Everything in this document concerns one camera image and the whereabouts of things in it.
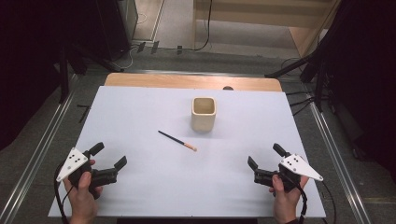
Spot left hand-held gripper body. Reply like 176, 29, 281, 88
55, 147, 119, 201

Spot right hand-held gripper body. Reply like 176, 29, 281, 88
253, 153, 324, 192

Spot black pencil with tan end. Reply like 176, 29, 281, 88
157, 130, 198, 153

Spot beige square cup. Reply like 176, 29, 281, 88
191, 96, 218, 133

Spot person's right hand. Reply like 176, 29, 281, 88
268, 174, 310, 224

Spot person's left hand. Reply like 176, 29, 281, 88
63, 159, 104, 224

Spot white table mat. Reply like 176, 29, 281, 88
48, 85, 327, 218

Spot black metal stand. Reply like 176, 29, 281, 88
54, 43, 125, 105
264, 52, 331, 113

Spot wooden table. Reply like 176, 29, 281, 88
104, 72, 283, 93

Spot black curtain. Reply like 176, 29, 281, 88
311, 0, 396, 185
0, 0, 101, 152

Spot black cabinet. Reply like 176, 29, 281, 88
92, 0, 139, 62

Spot light wooden furniture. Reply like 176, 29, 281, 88
191, 0, 344, 59

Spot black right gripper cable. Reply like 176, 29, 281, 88
279, 174, 309, 224

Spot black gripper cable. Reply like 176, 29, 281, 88
279, 174, 309, 224
53, 161, 76, 224

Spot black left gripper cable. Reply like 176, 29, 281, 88
53, 161, 76, 224

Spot metal floor rail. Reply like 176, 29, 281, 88
0, 74, 78, 224
307, 101, 373, 224

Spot thin black cable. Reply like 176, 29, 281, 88
320, 181, 337, 224

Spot white floor cable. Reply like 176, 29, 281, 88
110, 45, 139, 71

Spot black floor cable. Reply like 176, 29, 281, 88
174, 0, 214, 52

